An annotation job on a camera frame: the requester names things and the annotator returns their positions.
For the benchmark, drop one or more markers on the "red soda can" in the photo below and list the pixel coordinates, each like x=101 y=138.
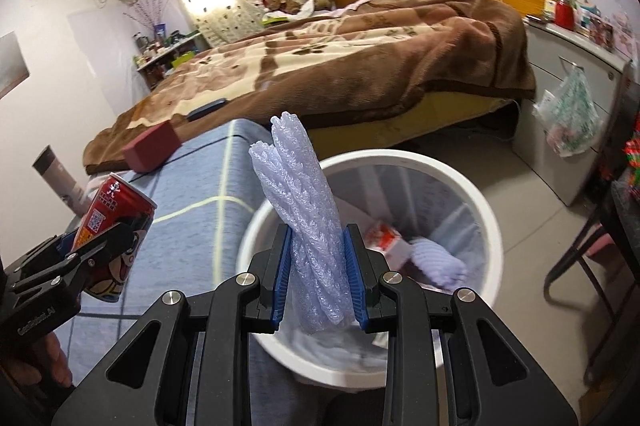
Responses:
x=116 y=201

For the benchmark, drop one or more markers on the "black metal chair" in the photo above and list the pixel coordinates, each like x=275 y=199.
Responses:
x=607 y=243

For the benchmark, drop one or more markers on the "grey side cabinet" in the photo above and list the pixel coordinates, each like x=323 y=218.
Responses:
x=552 y=52

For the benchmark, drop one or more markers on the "pink strawberry milk carton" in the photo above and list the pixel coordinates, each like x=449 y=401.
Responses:
x=385 y=239

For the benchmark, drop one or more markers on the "red cup on cabinet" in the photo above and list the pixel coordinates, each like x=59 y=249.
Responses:
x=564 y=15

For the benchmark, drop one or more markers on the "lavender foam net sleeve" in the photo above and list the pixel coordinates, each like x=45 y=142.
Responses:
x=294 y=184

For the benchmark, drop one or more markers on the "red green plaid bag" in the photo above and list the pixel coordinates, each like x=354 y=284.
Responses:
x=632 y=151

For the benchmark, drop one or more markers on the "blue patterned tablecloth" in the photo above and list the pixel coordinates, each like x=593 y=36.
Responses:
x=206 y=194

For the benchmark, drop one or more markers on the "wall mirror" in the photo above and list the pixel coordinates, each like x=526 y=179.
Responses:
x=13 y=69

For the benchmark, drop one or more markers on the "brown bed blanket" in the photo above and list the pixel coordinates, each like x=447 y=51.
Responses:
x=373 y=63

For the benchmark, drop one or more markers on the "black remote control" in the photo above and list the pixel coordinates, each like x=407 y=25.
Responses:
x=211 y=107

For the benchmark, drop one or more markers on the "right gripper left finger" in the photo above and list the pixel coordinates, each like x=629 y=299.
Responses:
x=188 y=351

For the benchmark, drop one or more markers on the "cluttered wooden shelf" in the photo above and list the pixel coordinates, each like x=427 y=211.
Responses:
x=157 y=62

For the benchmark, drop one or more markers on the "left hand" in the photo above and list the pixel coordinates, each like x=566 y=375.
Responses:
x=50 y=359

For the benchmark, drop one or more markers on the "white trash bin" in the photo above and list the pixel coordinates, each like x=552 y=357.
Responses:
x=430 y=222

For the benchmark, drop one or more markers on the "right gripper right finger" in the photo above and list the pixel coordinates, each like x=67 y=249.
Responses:
x=490 y=377

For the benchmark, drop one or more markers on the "grey thermos bottle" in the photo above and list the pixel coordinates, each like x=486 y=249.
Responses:
x=64 y=185

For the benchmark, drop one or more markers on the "purple branch vase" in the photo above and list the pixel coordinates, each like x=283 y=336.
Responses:
x=150 y=15

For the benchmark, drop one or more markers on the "dark red box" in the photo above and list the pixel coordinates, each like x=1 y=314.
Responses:
x=152 y=148

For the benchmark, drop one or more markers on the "teddy bear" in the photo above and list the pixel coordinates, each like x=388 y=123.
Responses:
x=289 y=7

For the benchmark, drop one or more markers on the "hanging plastic bag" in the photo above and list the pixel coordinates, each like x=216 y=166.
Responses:
x=568 y=116

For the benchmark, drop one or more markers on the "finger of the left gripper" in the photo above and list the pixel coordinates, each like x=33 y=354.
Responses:
x=66 y=244
x=111 y=253

